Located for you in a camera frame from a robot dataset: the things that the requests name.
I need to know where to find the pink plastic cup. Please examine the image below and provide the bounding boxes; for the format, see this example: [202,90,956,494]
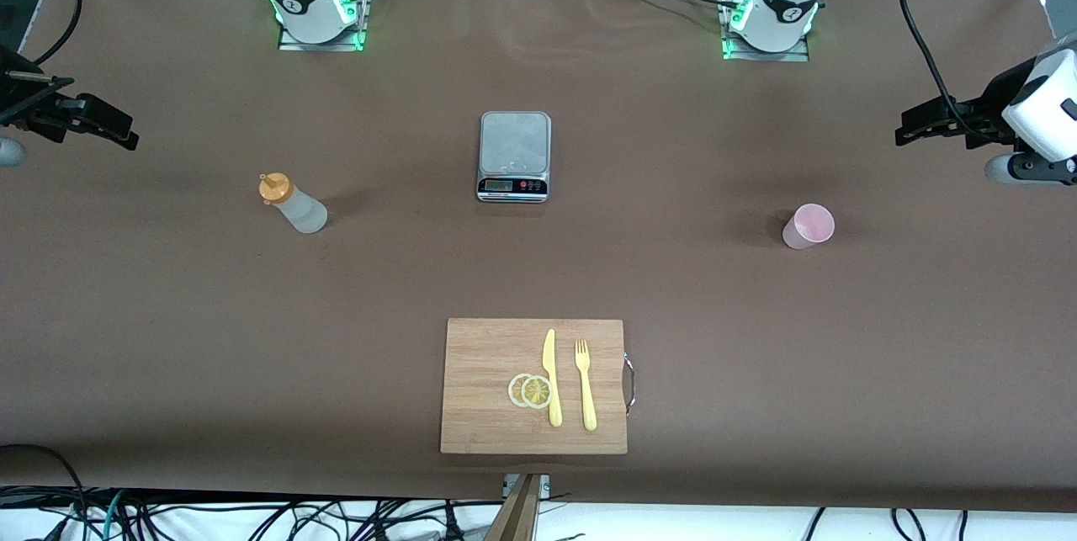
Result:
[782,204,836,251]

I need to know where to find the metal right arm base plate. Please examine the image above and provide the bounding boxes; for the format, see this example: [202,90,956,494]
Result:
[278,0,369,52]

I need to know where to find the yellow plastic fork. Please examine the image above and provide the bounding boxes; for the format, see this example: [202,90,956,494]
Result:
[574,339,598,432]

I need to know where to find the silver digital kitchen scale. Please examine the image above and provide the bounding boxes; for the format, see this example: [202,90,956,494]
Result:
[476,110,553,204]

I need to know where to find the small metal bracket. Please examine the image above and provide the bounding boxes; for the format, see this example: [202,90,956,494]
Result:
[502,474,552,498]

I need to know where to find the teal floor cable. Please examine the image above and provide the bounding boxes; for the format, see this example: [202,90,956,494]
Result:
[101,489,127,541]

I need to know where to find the black floor cable loop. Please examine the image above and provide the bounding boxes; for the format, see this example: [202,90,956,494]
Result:
[0,443,89,541]

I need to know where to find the wooden cutting board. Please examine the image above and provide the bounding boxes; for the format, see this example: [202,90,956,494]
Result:
[439,318,629,455]

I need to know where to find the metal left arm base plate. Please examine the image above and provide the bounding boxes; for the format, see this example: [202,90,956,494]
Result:
[721,0,811,62]

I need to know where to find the clear orange-capped sauce bottle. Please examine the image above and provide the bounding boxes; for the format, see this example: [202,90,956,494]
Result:
[258,172,329,235]

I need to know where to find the yellow plastic knife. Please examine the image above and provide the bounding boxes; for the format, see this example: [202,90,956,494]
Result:
[542,328,564,428]

